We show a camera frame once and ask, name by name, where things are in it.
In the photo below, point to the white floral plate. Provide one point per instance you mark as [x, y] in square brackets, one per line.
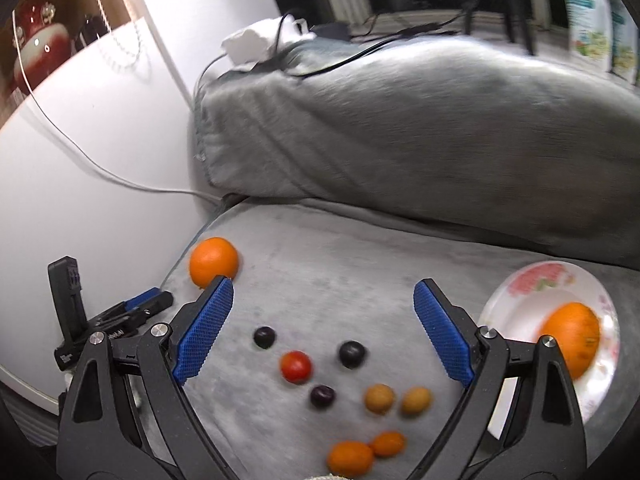
[526, 298]

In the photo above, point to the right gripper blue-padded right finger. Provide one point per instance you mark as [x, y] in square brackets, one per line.
[543, 436]

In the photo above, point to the red and white ceramic figure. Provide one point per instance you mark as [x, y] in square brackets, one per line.
[44, 43]

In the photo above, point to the brown longan fruit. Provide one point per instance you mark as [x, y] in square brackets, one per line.
[379, 399]
[416, 401]

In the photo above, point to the dark plum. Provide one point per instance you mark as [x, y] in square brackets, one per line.
[322, 397]
[264, 337]
[352, 354]

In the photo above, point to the small orange kumquat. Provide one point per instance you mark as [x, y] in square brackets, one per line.
[388, 444]

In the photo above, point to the rough orange with dark spot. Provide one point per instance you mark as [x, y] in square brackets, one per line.
[576, 329]

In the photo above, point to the white detergent refill pouch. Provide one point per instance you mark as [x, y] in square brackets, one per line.
[591, 31]
[625, 43]

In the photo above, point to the grey sofa seat cushion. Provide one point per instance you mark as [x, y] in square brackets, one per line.
[319, 275]

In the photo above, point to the grey sofa back cushion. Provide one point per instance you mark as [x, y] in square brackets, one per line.
[515, 151]

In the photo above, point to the white power adapter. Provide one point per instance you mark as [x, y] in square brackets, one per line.
[258, 42]

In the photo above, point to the red cherry tomato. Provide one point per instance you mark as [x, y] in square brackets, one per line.
[296, 367]

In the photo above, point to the large smooth orange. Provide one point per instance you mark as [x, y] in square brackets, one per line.
[213, 257]

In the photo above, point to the orange mandarin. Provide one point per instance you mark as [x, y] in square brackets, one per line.
[350, 459]

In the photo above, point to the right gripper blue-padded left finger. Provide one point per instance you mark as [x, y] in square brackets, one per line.
[101, 435]

